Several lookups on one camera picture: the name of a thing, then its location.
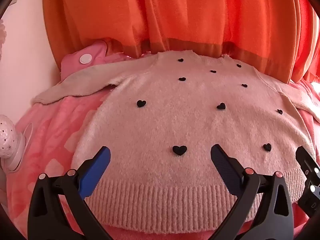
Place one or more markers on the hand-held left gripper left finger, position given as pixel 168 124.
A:
pixel 98 168

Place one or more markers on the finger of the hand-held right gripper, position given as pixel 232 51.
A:
pixel 305 158

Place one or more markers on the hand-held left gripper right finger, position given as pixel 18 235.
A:
pixel 224 168

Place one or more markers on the cream sweater with black hearts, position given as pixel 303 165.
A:
pixel 160 120

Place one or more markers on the pink patterned fleece blanket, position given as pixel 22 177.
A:
pixel 45 135

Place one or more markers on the white star-patterned lamp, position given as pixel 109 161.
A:
pixel 7 136

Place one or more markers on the orange curtain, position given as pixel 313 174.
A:
pixel 175 12

